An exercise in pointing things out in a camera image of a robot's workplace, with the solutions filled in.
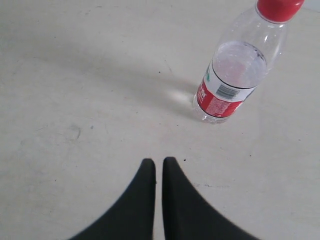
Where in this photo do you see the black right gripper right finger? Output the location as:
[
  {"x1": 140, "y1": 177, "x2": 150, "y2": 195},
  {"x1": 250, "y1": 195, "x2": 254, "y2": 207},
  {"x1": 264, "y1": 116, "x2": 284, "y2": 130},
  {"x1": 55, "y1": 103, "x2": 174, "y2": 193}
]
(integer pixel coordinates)
[{"x1": 162, "y1": 157, "x2": 257, "y2": 240}]

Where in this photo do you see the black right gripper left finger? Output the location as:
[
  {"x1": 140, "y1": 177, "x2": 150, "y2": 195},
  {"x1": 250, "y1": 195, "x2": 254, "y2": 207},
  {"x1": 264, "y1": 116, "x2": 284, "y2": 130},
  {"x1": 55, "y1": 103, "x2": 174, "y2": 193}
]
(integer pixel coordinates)
[{"x1": 72, "y1": 158, "x2": 156, "y2": 240}]

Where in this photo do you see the clear water bottle red label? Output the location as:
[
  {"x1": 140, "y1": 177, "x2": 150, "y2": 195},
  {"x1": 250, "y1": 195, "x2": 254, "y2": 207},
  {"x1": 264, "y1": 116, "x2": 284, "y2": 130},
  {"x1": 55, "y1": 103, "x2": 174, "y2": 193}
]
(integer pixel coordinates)
[{"x1": 193, "y1": 0, "x2": 304, "y2": 124}]

